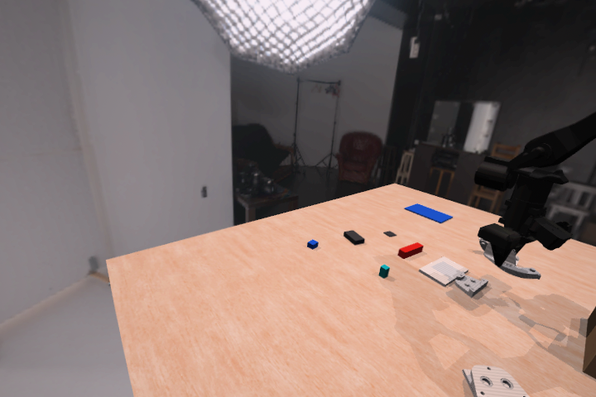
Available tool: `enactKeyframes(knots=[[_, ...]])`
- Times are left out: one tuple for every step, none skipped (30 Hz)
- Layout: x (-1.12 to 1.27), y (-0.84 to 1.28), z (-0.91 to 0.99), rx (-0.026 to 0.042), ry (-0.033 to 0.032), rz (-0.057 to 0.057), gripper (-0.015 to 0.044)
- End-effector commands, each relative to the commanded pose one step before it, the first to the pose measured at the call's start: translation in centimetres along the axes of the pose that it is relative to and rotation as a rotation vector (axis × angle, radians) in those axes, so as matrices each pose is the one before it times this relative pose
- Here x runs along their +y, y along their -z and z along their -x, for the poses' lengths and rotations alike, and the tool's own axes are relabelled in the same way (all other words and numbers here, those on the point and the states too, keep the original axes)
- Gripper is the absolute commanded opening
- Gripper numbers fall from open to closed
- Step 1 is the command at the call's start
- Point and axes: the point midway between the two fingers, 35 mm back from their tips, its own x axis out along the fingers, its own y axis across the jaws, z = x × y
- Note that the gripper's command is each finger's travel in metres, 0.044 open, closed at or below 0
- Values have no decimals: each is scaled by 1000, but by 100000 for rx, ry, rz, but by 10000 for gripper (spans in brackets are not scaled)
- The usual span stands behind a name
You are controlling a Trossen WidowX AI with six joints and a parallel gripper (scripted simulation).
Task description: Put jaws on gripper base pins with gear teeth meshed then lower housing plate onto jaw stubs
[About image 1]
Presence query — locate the teal cube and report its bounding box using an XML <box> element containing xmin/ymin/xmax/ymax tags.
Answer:
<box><xmin>379</xmin><ymin>265</ymin><xmax>390</xmax><ymax>279</ymax></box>

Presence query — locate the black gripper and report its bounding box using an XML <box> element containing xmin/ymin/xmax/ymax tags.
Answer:
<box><xmin>478</xmin><ymin>196</ymin><xmax>547</xmax><ymax>267</ymax></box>

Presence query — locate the blue flat rectangular plate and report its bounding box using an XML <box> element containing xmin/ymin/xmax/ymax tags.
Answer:
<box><xmin>405</xmin><ymin>203</ymin><xmax>452</xmax><ymax>223</ymax></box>

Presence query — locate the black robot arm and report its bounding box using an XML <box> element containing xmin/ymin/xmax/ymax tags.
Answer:
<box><xmin>474</xmin><ymin>111</ymin><xmax>596</xmax><ymax>251</ymax></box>

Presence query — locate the small blue block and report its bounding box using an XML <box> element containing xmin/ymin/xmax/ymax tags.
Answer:
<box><xmin>307</xmin><ymin>240</ymin><xmax>319</xmax><ymax>250</ymax></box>

